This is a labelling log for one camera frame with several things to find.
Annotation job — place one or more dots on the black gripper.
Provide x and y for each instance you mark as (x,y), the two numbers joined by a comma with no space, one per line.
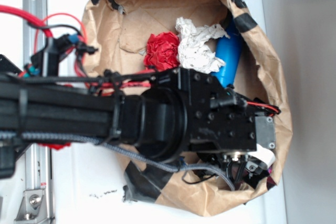
(232,134)

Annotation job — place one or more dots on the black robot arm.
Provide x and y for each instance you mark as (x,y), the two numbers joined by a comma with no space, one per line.
(176,120)

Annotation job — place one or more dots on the crumpled white paper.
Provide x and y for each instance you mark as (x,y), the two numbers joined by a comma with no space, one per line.
(193,52)

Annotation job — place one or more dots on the blue plastic bottle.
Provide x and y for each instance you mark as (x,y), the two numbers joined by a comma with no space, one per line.
(229,50)

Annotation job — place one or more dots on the crumpled red paper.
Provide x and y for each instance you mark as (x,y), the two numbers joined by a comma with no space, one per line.
(161,51)

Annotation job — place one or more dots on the brown paper bag container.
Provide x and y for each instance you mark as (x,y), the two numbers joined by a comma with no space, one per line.
(121,28)

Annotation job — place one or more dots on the metal corner bracket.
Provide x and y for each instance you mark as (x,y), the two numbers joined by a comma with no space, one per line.
(33,208)

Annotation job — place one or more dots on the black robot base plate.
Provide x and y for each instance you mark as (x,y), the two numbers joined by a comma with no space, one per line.
(6,64)

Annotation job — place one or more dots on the aluminium frame rail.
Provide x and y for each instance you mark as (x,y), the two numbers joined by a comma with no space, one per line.
(38,158)

